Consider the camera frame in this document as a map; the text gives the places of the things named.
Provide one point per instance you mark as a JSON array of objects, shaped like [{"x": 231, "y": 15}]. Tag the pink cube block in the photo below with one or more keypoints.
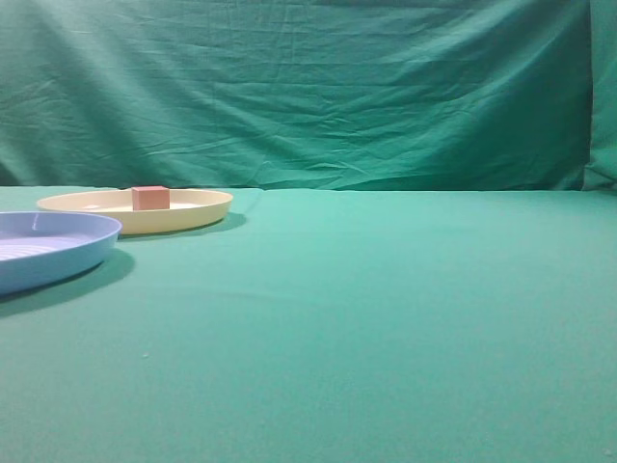
[{"x": 150, "y": 198}]

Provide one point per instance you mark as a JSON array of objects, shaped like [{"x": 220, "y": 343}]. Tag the yellow plastic plate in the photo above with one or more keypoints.
[{"x": 190, "y": 208}]

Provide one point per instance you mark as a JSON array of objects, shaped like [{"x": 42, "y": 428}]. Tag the light blue plastic plate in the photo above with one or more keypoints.
[{"x": 39, "y": 248}]

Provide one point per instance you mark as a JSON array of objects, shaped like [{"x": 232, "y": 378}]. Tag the green table cloth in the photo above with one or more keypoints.
[{"x": 316, "y": 326}]

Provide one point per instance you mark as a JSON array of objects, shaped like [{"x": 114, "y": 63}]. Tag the green backdrop cloth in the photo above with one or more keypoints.
[{"x": 334, "y": 95}]

